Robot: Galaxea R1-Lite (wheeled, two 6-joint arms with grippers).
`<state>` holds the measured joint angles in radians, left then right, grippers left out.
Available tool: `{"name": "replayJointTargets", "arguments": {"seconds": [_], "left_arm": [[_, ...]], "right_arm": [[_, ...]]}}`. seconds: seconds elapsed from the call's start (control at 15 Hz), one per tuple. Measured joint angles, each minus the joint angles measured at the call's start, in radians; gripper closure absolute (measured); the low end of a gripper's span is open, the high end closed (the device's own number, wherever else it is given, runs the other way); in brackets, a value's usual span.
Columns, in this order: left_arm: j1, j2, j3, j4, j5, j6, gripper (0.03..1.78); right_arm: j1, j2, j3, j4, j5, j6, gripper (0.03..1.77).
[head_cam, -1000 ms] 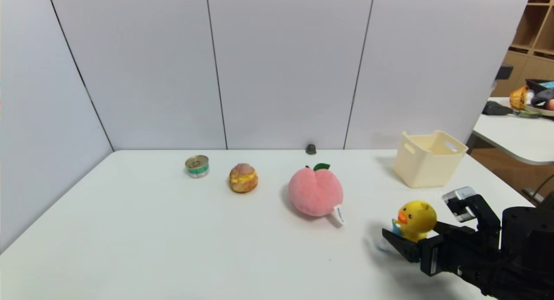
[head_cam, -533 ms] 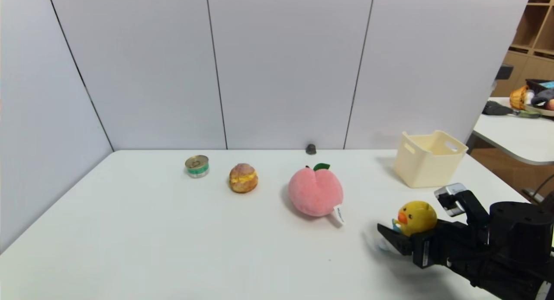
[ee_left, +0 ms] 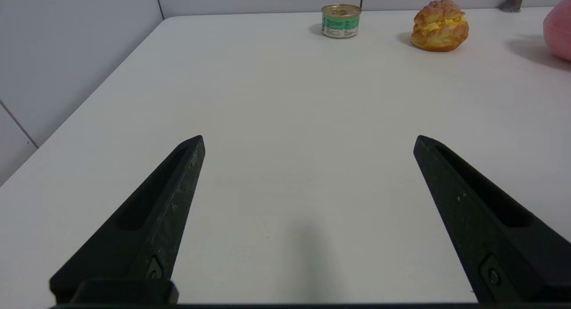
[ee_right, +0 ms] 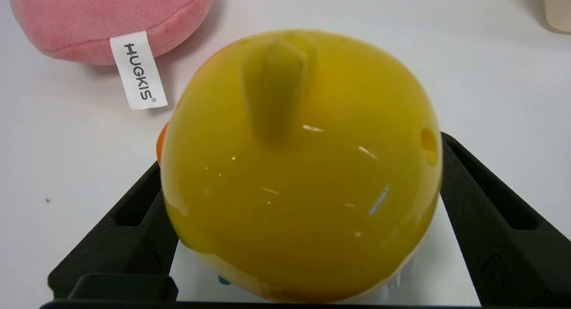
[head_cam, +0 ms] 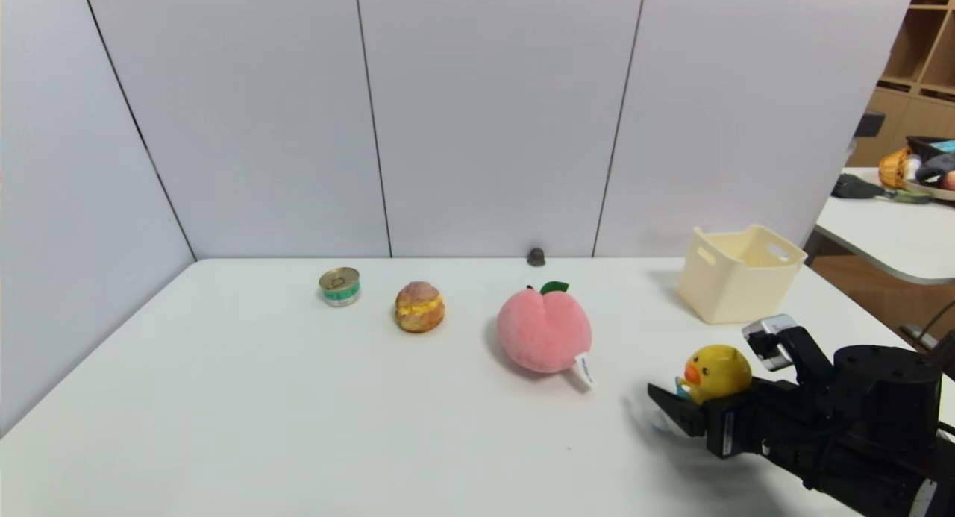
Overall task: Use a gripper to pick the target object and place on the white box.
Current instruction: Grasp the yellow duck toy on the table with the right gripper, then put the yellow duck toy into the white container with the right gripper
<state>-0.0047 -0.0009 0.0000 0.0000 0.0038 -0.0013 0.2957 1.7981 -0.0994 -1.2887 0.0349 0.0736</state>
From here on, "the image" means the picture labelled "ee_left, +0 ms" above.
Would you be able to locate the small green labelled tin can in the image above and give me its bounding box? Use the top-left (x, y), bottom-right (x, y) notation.
top-left (321, 4), bottom-right (362, 39)

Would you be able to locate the pink plush peach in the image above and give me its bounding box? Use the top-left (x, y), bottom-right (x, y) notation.
top-left (543, 0), bottom-right (571, 62)

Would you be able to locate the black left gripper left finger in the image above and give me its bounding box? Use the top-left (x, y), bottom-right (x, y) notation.
top-left (49, 136), bottom-right (206, 305)

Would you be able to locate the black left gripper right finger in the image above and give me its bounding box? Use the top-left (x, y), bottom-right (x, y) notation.
top-left (413, 135), bottom-right (571, 305)

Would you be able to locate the cream puff pastry toy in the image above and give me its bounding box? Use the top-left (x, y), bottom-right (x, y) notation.
top-left (411, 0), bottom-right (470, 52)

